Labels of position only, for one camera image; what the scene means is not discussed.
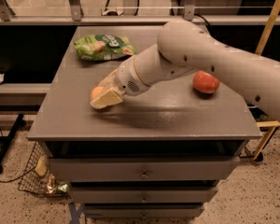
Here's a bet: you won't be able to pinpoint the top grey drawer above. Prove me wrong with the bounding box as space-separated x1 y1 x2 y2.
49 156 240 182

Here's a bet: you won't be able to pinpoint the orange fruit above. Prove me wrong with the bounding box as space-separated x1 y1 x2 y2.
91 86 104 99

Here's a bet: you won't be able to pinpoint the middle grey drawer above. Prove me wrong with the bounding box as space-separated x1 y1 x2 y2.
70 187 217 203

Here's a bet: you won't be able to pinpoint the red apple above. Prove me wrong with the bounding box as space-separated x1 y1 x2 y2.
192 71 220 94

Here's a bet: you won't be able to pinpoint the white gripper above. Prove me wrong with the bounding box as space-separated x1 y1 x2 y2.
90 56 150 109

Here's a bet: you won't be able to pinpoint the wire mesh basket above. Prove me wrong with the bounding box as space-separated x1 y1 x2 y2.
18 143 68 198

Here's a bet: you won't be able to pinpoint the left metal bracket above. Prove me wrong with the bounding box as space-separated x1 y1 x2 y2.
0 0 15 21

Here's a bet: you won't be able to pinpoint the right metal bracket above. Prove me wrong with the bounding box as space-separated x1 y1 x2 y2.
183 0 196 21

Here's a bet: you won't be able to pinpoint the middle metal bracket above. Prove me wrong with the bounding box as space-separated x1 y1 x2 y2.
68 0 84 21

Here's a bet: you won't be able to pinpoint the green rice chip bag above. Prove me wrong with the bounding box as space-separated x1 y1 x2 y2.
74 35 136 62

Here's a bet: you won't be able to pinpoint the grey metal rail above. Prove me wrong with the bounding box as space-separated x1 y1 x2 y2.
0 15 269 26

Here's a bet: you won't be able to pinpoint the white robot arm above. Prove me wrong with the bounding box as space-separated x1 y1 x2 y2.
91 21 280 122

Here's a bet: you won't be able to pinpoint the grey drawer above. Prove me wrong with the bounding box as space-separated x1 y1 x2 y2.
83 204 203 218
49 156 240 182
70 187 217 203

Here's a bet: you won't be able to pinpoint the black desk leg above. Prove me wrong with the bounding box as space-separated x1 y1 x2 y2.
0 114 25 174

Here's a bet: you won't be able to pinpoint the crumpled snack wrappers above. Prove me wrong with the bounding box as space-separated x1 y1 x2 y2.
35 166 68 195

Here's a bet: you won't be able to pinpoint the bottom grey drawer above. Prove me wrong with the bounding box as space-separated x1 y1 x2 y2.
83 204 203 218

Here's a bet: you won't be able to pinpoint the metal bracket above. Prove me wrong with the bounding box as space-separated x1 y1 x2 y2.
68 0 84 21
183 0 196 21
0 0 15 21

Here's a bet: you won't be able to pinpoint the grey drawer cabinet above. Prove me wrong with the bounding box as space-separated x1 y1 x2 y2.
26 25 263 220

